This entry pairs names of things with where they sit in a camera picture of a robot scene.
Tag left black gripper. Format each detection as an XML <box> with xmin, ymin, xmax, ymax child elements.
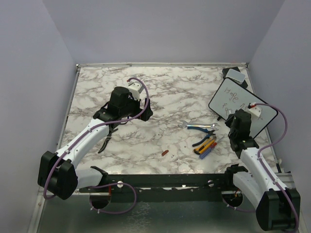
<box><xmin>120</xmin><ymin>93</ymin><xmax>153</xmax><ymax>121</ymax></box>

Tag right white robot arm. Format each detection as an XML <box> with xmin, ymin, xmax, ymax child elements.
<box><xmin>223</xmin><ymin>103</ymin><xmax>300</xmax><ymax>233</ymax></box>

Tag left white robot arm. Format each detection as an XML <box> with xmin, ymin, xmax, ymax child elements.
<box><xmin>37</xmin><ymin>82</ymin><xmax>153</xmax><ymax>200</ymax></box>

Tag black framed whiteboard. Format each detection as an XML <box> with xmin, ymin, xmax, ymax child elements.
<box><xmin>208</xmin><ymin>78</ymin><xmax>278</xmax><ymax>138</ymax></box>

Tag yellow utility knife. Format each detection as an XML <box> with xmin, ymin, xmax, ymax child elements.
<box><xmin>193</xmin><ymin>136</ymin><xmax>217</xmax><ymax>155</ymax></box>

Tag silver open-end wrench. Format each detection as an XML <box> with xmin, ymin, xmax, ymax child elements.
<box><xmin>178</xmin><ymin>120</ymin><xmax>220</xmax><ymax>131</ymax></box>

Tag red blue screwdriver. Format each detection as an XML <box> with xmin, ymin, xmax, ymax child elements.
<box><xmin>199</xmin><ymin>136</ymin><xmax>224</xmax><ymax>159</ymax></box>

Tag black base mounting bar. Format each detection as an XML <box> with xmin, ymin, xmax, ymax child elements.
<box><xmin>79</xmin><ymin>165</ymin><xmax>247</xmax><ymax>203</ymax></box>

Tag blue handled pliers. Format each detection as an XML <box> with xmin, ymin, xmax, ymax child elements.
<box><xmin>187</xmin><ymin>125</ymin><xmax>217</xmax><ymax>148</ymax></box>

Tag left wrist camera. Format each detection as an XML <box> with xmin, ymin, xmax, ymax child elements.
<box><xmin>127</xmin><ymin>81</ymin><xmax>144</xmax><ymax>100</ymax></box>

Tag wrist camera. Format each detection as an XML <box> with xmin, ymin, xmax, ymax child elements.
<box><xmin>127</xmin><ymin>81</ymin><xmax>144</xmax><ymax>100</ymax></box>
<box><xmin>246</xmin><ymin>103</ymin><xmax>262</xmax><ymax>119</ymax></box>

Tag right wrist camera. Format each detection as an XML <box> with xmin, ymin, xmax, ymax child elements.
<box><xmin>246</xmin><ymin>103</ymin><xmax>262</xmax><ymax>119</ymax></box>

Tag white network switch box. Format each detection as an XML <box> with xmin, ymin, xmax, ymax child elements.
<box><xmin>225</xmin><ymin>68</ymin><xmax>245</xmax><ymax>84</ymax></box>

